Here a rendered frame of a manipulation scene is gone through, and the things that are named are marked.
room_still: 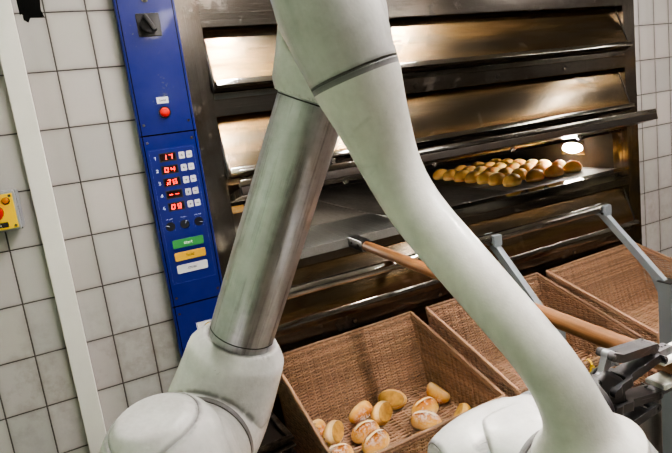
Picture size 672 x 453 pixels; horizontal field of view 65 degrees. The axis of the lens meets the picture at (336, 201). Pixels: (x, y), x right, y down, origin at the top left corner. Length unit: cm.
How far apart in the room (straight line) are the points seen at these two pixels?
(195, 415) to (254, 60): 120
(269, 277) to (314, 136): 21
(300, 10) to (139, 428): 49
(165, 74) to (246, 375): 101
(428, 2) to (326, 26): 148
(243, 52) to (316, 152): 100
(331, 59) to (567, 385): 37
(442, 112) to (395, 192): 144
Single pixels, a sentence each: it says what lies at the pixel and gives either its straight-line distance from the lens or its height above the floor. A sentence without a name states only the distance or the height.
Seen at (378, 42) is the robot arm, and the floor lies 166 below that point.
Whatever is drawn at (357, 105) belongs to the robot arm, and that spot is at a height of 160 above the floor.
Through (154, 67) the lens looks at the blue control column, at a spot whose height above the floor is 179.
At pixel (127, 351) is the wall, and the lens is 171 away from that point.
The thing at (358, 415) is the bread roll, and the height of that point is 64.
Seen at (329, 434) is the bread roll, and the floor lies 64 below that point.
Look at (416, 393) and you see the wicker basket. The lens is 199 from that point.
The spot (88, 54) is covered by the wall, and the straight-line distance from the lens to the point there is 162.
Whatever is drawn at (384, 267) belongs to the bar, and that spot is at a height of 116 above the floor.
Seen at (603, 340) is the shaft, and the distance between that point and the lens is 98.
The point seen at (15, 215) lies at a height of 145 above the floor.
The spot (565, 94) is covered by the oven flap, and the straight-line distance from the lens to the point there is 240.
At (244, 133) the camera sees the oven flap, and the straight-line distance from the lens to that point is 167.
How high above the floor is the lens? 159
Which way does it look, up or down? 9 degrees down
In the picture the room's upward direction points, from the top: 8 degrees counter-clockwise
